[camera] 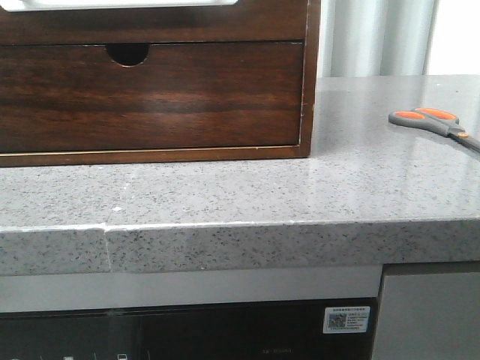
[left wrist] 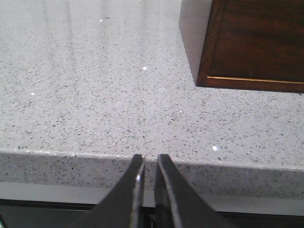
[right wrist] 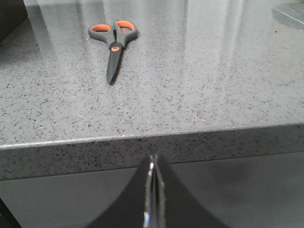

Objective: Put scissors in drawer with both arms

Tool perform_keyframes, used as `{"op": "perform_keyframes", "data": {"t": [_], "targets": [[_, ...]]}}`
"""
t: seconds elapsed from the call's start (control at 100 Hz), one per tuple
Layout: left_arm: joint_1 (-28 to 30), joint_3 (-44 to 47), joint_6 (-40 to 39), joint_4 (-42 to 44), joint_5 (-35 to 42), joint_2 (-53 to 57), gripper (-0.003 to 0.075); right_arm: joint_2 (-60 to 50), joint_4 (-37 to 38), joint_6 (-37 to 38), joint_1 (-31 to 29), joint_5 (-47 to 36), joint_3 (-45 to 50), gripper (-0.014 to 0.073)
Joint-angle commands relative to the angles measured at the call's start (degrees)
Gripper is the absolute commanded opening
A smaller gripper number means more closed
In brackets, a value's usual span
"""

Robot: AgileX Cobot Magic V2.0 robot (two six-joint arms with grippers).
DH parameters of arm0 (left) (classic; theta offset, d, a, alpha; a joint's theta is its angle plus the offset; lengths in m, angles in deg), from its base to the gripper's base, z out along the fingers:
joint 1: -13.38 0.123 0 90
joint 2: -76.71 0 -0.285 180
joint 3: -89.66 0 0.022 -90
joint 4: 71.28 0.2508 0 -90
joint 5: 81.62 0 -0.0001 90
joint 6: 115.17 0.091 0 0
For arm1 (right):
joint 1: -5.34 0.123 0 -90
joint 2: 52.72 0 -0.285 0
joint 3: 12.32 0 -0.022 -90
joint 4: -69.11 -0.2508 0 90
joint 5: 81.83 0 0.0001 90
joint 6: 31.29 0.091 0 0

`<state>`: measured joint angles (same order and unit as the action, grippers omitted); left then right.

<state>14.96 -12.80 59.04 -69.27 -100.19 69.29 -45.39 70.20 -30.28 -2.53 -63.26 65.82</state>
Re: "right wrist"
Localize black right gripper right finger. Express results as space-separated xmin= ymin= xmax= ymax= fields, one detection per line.
xmin=154 ymin=155 xmax=228 ymax=228

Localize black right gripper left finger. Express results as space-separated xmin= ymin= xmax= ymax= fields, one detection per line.
xmin=88 ymin=155 xmax=152 ymax=228

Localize grey orange-handled scissors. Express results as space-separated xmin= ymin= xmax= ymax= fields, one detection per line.
xmin=88 ymin=20 xmax=138 ymax=85

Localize dark wooden drawer cabinet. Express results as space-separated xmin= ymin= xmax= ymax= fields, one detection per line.
xmin=0 ymin=0 xmax=28 ymax=41

